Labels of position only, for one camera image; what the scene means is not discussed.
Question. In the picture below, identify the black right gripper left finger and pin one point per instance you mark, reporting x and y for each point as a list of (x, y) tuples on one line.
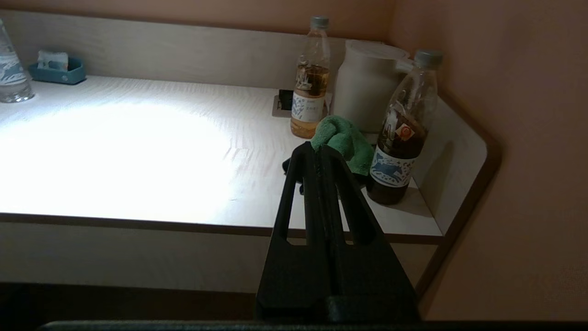
[(294, 276)]

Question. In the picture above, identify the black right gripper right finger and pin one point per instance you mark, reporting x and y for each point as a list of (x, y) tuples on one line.
[(367, 285)]

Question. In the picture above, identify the green cloth with black backing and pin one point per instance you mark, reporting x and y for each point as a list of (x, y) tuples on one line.
[(344, 135)]

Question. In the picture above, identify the dark tea bottle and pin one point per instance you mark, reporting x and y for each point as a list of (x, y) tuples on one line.
[(399, 151)]

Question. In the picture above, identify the amber tea bottle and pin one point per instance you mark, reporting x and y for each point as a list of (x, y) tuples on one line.
[(310, 87)]

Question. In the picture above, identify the white electric kettle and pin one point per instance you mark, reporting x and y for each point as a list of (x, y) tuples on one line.
[(363, 87)]

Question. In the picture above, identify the small blue tray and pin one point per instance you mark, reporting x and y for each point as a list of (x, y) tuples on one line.
[(57, 76)]

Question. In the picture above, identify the white sachet packets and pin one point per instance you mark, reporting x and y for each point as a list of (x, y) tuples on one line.
[(53, 59)]

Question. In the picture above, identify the clear water bottle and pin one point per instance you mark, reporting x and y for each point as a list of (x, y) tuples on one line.
[(11, 73)]

